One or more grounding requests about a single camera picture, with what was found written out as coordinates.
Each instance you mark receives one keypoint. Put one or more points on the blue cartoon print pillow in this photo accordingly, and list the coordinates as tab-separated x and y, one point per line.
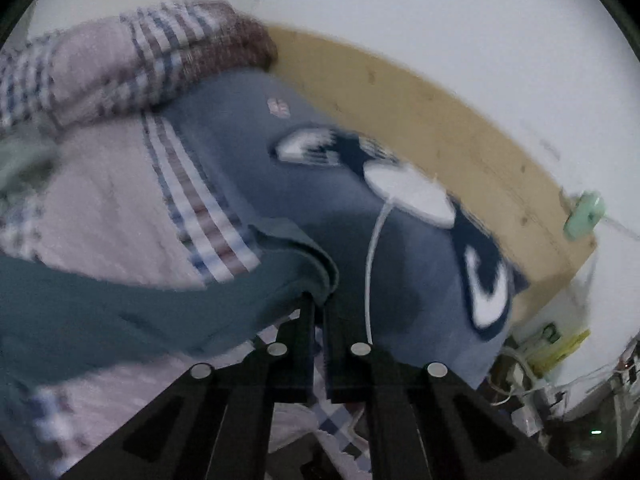
300	240

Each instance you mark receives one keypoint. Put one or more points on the checkered pillow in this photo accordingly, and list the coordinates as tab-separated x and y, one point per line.
125	60

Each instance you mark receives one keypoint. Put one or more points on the wooden headboard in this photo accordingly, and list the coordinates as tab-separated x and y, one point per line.
450	125

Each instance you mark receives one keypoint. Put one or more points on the teal fleece sweater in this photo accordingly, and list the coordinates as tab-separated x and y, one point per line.
125	310

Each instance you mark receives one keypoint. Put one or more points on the yellow packet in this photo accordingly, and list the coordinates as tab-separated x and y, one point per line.
560	350

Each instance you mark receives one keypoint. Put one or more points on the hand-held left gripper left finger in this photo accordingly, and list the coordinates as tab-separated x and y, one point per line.
306	350

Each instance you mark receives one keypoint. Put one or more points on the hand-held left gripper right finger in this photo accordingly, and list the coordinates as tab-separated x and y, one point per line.
334	360

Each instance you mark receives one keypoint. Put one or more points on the checked bed sheet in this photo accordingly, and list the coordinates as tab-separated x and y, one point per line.
100	200

